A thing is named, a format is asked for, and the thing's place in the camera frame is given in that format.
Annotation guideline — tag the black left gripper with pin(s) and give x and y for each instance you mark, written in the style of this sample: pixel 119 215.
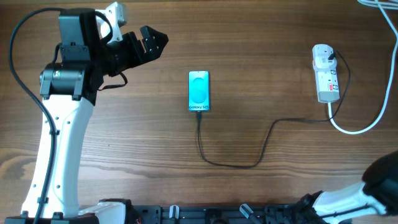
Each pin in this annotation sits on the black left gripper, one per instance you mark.
pixel 130 40

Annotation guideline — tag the blue screen smartphone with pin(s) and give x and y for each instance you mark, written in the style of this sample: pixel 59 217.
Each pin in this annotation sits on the blue screen smartphone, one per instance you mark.
pixel 198 90

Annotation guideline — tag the white power strip socket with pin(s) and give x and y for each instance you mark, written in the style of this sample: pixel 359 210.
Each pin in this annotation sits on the white power strip socket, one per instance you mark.
pixel 326 82

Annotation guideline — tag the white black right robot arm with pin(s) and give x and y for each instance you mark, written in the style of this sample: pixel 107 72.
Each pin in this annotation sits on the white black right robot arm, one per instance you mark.
pixel 375 194

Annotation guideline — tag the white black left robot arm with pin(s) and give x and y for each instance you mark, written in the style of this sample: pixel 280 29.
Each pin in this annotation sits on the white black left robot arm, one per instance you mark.
pixel 69 89

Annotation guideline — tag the white USB charger plug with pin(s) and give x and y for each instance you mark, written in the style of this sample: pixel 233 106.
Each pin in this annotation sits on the white USB charger plug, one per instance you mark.
pixel 324 62

